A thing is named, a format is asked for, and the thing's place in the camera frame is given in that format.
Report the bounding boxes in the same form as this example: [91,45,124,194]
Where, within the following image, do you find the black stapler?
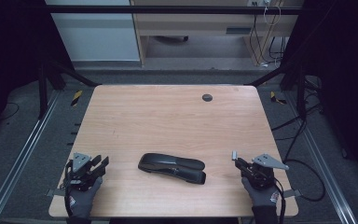
[137,152,207,186]

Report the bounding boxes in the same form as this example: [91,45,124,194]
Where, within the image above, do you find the person's right hand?
[241,176,282,209]

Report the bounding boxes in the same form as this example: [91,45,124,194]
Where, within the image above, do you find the white cabinet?
[44,0,142,63]

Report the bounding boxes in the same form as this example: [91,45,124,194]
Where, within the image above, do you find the thin black floor cable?
[0,101,21,121]

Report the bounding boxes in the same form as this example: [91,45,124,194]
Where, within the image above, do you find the black hanging cables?
[249,0,289,68]

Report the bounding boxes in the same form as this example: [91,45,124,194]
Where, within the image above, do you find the black floor cable loop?
[270,102,327,203]

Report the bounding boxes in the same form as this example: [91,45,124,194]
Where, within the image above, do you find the aluminium floor rail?
[282,91,358,224]
[0,89,62,224]

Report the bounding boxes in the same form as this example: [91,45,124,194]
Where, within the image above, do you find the yellow-handled tool on floor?
[70,90,84,107]

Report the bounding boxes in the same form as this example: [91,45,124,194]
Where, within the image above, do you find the person's left hand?
[64,175,103,219]

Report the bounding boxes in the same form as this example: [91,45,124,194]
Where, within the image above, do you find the grey tape tab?
[281,189,303,199]
[44,188,67,199]

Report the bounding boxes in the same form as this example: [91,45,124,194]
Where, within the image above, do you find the light wooden desk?
[130,0,305,67]

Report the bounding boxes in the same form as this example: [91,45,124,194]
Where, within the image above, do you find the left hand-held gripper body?
[63,151,103,192]

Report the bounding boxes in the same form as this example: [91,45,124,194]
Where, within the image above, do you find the black frame strut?
[244,61,308,119]
[37,60,103,119]

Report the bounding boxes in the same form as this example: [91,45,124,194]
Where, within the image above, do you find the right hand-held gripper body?
[241,152,290,191]

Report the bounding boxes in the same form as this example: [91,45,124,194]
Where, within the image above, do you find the white cable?
[262,3,282,27]

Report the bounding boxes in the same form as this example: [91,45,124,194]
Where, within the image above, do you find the black curtain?
[280,0,358,183]
[0,0,75,147]

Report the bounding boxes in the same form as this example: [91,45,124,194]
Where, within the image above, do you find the black horizontal frame bar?
[42,4,306,15]

